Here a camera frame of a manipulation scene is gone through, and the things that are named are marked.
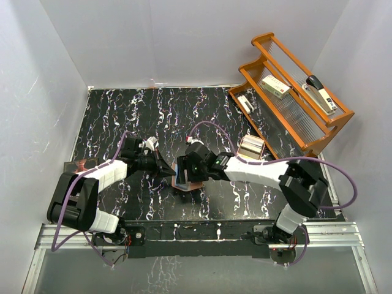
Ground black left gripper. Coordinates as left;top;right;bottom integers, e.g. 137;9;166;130
135;149;176;179

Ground pink leather card holder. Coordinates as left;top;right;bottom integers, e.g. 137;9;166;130
171;163;204;192

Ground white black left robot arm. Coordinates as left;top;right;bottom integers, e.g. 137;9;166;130
47;137;176;244

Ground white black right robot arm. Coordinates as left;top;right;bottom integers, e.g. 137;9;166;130
176;142;329;243

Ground beige card tray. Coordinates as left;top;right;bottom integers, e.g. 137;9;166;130
237;135;265;160

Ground white card stack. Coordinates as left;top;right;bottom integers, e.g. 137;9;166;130
239;135;265;153

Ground small white stapler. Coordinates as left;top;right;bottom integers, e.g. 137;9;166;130
238;95;255;114

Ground orange wooden shelf rack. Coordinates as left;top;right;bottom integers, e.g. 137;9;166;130
228;32;354;159

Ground white staples box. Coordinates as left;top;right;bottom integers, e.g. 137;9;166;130
262;75;291;99

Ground black beige stapler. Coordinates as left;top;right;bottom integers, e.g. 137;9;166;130
302;75;337;115

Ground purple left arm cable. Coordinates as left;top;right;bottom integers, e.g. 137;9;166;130
50;130;129;266

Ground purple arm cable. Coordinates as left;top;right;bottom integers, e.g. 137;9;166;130
186;121;358;266
50;130;129;266

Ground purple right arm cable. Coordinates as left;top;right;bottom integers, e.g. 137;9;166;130
186;121;358;266

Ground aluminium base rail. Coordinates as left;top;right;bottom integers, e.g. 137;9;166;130
23;220;377;293

